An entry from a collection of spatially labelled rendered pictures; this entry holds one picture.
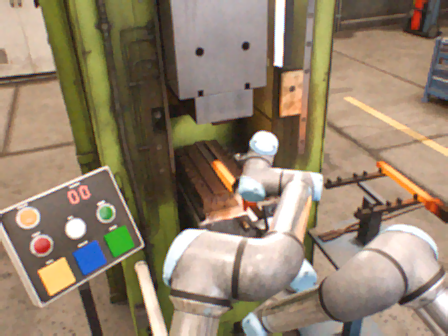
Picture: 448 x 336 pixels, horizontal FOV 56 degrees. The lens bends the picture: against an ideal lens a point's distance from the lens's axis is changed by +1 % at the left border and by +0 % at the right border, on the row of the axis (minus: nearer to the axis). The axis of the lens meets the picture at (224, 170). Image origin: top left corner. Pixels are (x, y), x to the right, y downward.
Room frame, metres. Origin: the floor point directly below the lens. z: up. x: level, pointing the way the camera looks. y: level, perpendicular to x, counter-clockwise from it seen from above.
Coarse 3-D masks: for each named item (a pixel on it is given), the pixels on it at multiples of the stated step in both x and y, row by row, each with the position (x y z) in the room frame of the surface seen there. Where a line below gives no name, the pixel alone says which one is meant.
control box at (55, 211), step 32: (64, 192) 1.01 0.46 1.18; (96, 192) 1.06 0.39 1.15; (0, 224) 0.88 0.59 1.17; (64, 224) 0.95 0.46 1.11; (96, 224) 1.00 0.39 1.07; (128, 224) 1.04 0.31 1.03; (32, 256) 0.86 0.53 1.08; (64, 256) 0.90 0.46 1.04; (32, 288) 0.81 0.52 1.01; (64, 288) 0.85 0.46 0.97
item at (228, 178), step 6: (216, 162) 1.46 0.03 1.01; (216, 168) 1.43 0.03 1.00; (222, 168) 1.41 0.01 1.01; (222, 174) 1.36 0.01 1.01; (228, 174) 1.36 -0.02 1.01; (228, 180) 1.31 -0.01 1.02; (246, 204) 1.14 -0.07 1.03; (252, 204) 1.13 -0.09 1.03; (246, 210) 1.14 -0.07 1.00; (252, 210) 1.09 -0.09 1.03; (258, 210) 1.09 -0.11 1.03; (258, 216) 1.06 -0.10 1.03
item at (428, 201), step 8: (384, 168) 1.47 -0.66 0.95; (392, 168) 1.46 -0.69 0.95; (392, 176) 1.42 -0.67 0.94; (400, 176) 1.40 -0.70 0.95; (400, 184) 1.37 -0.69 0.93; (408, 184) 1.34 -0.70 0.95; (416, 192) 1.28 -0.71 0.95; (424, 192) 1.28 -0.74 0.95; (424, 200) 1.24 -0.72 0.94; (432, 200) 1.21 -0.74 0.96; (432, 208) 1.21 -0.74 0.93; (440, 208) 1.17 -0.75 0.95; (440, 216) 1.16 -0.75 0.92
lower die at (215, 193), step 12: (192, 144) 1.67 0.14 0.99; (216, 144) 1.66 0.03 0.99; (192, 156) 1.56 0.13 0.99; (204, 156) 1.54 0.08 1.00; (216, 156) 1.53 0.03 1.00; (228, 156) 1.54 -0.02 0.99; (180, 168) 1.54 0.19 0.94; (204, 168) 1.45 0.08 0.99; (228, 168) 1.44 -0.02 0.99; (192, 180) 1.38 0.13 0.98; (204, 180) 1.37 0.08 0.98; (216, 180) 1.36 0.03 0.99; (204, 192) 1.29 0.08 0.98; (216, 192) 1.27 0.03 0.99; (228, 192) 1.28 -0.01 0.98; (204, 204) 1.25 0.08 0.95; (216, 204) 1.27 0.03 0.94; (228, 204) 1.28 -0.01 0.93
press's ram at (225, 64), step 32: (160, 0) 1.35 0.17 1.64; (192, 0) 1.25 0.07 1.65; (224, 0) 1.29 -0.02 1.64; (256, 0) 1.32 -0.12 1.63; (160, 32) 1.40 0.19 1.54; (192, 32) 1.25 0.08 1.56; (224, 32) 1.28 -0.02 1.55; (256, 32) 1.32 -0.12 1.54; (192, 64) 1.25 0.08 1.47; (224, 64) 1.28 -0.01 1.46; (256, 64) 1.32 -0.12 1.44; (192, 96) 1.25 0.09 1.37
